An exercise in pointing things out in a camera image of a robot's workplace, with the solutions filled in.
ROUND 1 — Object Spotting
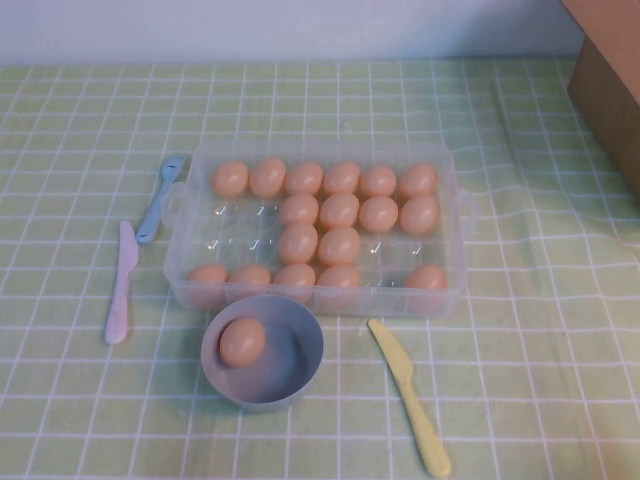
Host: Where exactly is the blue plastic fork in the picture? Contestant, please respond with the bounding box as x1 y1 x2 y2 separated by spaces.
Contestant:
135 153 190 245

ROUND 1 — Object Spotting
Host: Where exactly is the yellow plastic knife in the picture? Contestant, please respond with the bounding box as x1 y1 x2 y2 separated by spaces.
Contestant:
367 318 452 478

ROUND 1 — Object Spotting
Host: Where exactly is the clear plastic egg box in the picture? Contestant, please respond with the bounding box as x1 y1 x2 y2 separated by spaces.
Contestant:
163 141 477 319

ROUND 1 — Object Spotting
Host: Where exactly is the green checkered tablecloth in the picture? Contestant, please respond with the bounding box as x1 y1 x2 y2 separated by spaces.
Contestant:
0 55 640 480

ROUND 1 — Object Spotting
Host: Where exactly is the blue round bowl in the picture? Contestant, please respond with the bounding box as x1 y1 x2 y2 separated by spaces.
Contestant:
200 294 326 415

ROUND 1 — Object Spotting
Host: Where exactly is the pink plastic knife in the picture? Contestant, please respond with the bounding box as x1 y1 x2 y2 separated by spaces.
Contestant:
103 220 140 345

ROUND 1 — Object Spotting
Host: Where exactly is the tan plastic egg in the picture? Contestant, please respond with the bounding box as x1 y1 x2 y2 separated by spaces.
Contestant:
399 194 441 236
284 161 324 197
278 222 320 264
403 264 449 306
279 193 320 227
210 160 250 197
249 157 287 198
185 263 230 307
318 193 360 231
322 160 361 196
359 165 398 198
315 265 362 311
398 163 439 199
317 226 362 267
227 264 272 300
218 318 267 369
357 196 400 234
271 263 317 304

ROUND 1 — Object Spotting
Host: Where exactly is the brown cardboard box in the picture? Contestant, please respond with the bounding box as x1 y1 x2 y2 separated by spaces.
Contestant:
559 0 640 199

